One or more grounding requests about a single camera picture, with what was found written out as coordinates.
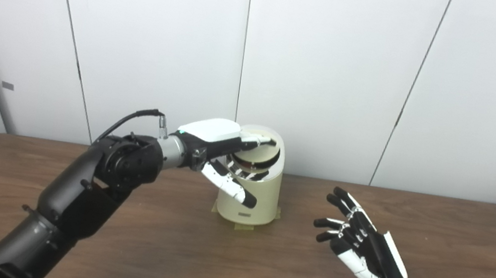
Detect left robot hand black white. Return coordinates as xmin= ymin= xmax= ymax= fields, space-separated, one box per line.
xmin=166 ymin=112 xmax=274 ymax=210

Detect cream round bin lid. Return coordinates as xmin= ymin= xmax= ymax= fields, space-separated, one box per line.
xmin=231 ymin=140 xmax=279 ymax=171

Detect cream-colored bin body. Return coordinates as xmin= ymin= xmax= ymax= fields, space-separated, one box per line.
xmin=214 ymin=121 xmax=289 ymax=229

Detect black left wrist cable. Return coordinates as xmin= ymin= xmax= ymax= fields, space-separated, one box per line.
xmin=92 ymin=101 xmax=172 ymax=152

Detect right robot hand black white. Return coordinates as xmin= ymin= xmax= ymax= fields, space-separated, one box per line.
xmin=305 ymin=184 xmax=425 ymax=278

